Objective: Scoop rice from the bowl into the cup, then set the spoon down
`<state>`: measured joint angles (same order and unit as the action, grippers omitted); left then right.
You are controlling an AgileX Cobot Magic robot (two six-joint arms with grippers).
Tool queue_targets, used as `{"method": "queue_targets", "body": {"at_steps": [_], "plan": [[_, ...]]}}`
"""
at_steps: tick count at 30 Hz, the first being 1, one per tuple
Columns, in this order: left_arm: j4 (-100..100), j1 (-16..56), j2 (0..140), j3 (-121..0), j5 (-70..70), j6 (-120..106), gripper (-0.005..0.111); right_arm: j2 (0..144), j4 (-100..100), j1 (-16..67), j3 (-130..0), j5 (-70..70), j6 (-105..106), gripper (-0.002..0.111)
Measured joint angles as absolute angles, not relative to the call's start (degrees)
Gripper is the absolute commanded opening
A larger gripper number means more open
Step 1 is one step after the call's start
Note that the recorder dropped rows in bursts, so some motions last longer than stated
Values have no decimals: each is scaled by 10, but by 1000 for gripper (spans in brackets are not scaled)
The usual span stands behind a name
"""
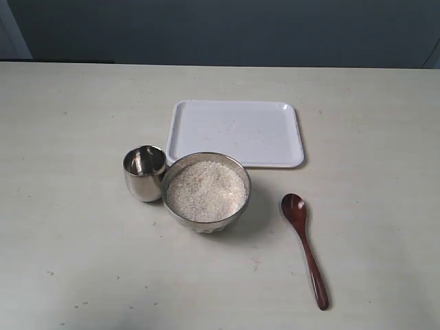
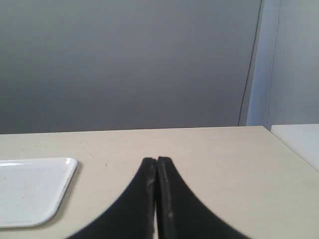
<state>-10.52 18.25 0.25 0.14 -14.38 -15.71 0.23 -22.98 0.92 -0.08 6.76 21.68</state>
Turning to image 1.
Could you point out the dark red wooden spoon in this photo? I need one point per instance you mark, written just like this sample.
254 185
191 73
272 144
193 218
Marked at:
295 211

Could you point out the steel bowl of rice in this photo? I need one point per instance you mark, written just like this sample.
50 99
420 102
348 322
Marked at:
206 191

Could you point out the small steel cup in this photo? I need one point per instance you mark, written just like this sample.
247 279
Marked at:
144 168

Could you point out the white plastic tray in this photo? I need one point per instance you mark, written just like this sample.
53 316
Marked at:
257 134

